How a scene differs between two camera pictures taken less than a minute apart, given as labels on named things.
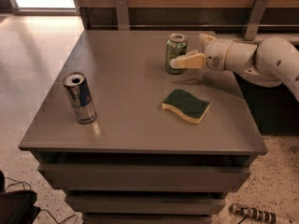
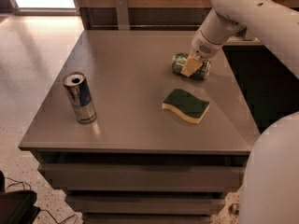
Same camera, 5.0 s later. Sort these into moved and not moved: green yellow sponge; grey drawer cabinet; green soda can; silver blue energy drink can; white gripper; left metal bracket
Moved: green soda can; white gripper
Not moved: silver blue energy drink can; left metal bracket; grey drawer cabinet; green yellow sponge
